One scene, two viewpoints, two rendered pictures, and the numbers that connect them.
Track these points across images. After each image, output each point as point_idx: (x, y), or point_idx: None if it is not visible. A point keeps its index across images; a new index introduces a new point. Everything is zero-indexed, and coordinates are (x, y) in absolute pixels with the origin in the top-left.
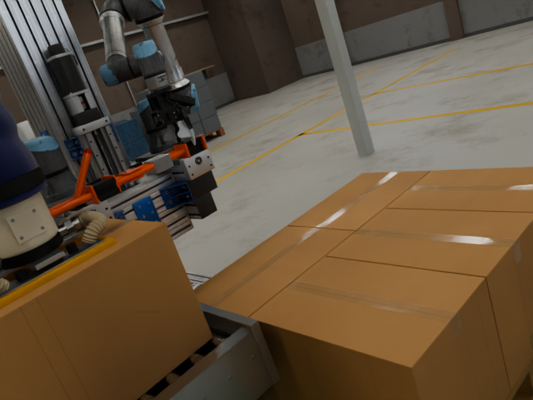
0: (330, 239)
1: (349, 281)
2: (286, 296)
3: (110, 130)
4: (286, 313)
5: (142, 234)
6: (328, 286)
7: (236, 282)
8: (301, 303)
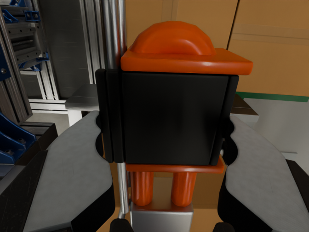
0: None
1: (305, 11)
2: (240, 53)
3: None
4: (254, 76)
5: None
6: (283, 25)
7: None
8: (263, 60)
